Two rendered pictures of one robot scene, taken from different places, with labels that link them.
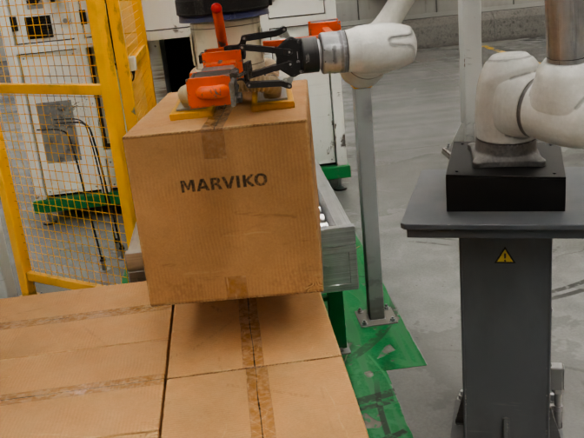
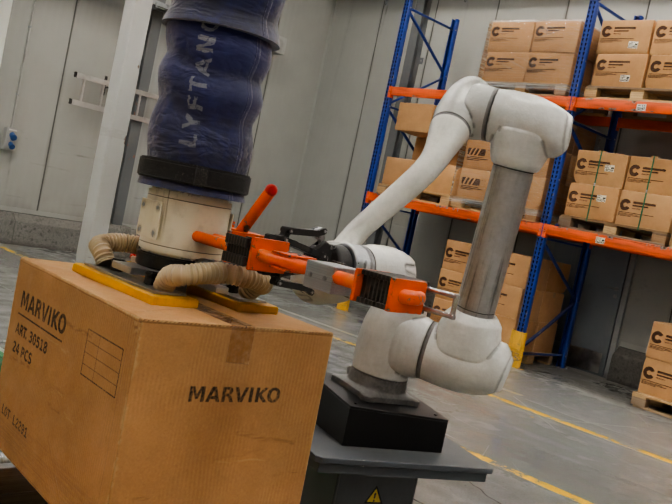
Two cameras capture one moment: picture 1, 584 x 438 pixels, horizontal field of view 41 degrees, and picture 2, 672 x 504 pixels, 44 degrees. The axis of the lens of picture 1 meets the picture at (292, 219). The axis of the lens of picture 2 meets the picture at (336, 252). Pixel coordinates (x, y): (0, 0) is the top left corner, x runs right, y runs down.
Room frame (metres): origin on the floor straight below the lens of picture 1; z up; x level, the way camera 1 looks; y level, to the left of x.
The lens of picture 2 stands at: (0.48, 1.02, 1.31)
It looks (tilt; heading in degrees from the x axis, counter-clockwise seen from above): 3 degrees down; 318
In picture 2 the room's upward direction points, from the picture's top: 12 degrees clockwise
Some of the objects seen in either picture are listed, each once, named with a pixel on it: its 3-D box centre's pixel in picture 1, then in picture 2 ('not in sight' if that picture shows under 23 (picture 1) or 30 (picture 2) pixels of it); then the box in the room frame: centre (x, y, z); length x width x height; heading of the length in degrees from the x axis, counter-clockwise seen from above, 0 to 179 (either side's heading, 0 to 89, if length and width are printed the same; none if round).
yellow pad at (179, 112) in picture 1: (195, 97); (133, 277); (1.95, 0.21, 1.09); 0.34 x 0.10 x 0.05; 0
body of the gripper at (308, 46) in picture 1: (297, 56); (322, 262); (1.70, -0.05, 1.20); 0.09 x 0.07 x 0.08; 94
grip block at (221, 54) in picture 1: (223, 63); (255, 252); (1.70, 0.11, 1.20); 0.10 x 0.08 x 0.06; 90
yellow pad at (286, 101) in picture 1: (271, 89); (213, 285); (1.95, 0.02, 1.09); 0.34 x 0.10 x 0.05; 0
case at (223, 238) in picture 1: (236, 181); (149, 388); (1.94, 0.13, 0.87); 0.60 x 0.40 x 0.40; 177
